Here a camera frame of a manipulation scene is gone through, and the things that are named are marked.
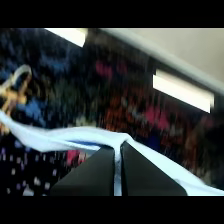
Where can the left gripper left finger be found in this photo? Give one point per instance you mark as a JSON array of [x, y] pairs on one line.
[[91, 176]]

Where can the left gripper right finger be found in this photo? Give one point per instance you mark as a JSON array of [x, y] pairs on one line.
[[146, 176]]

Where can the white garment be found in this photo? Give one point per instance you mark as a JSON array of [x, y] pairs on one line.
[[66, 137]]

